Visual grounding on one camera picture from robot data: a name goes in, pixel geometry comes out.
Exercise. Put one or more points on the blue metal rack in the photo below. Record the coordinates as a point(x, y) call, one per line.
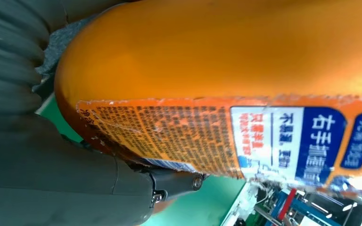
point(306, 212)

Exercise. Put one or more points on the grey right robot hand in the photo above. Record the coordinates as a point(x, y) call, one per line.
point(59, 187)

